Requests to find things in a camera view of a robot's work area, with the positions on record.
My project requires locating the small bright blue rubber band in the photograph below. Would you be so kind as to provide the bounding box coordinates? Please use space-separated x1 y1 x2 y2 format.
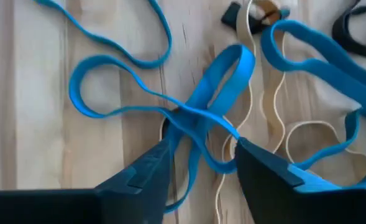
185 44 257 125

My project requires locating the small black rubber band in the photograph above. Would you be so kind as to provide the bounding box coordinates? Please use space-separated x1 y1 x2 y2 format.
221 1 281 35

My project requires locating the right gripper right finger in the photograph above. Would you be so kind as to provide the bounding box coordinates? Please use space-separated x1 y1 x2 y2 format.
235 136 366 224

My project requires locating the tan rubber band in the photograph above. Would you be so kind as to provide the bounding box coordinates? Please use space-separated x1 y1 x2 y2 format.
215 0 291 224

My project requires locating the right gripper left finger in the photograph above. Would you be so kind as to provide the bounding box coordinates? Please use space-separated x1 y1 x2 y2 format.
0 138 174 224

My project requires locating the thin black rubber band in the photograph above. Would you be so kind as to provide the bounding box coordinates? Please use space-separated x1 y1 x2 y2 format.
331 0 366 59

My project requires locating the large blue rubber band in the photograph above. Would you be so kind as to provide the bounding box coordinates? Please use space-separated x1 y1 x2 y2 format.
33 0 173 70

